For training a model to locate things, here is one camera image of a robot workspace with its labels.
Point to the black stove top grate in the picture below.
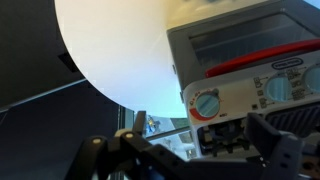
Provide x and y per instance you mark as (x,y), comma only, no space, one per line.
(296,120)

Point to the blue toy oven knob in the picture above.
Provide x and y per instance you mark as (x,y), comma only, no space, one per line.
(314,78)
(278,87)

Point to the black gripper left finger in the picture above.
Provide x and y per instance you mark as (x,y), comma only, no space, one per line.
(133,156)

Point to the grey toy oven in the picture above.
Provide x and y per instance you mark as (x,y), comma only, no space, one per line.
(186,43)

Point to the blue knob with red arc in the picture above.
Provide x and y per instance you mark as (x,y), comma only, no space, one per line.
(207,105)

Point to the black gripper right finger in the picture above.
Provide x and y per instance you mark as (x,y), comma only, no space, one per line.
(280,150)

